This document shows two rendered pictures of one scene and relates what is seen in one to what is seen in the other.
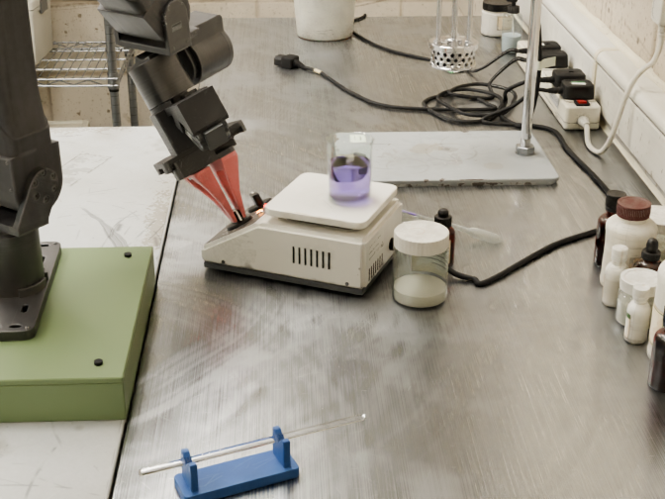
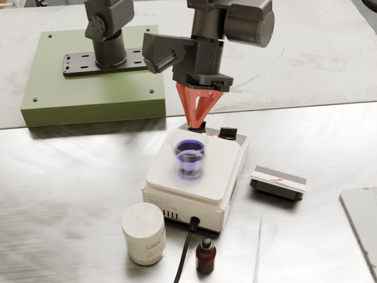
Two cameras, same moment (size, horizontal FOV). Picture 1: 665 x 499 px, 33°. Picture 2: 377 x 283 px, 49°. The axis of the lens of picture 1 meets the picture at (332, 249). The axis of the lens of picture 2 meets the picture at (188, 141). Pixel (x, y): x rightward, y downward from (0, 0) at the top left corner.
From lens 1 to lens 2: 1.23 m
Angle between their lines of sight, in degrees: 70
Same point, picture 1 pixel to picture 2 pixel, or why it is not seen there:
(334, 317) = (120, 200)
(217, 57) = (242, 34)
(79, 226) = (235, 77)
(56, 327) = (74, 81)
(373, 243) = (156, 198)
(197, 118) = (145, 48)
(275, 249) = not seen: hidden behind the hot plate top
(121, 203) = (272, 87)
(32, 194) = (90, 23)
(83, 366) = (33, 96)
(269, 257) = not seen: hidden behind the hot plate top
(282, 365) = (65, 178)
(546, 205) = not seen: outside the picture
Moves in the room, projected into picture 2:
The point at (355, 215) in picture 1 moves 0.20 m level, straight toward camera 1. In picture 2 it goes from (158, 175) to (22, 179)
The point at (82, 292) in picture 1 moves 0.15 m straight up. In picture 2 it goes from (109, 83) to (96, 15)
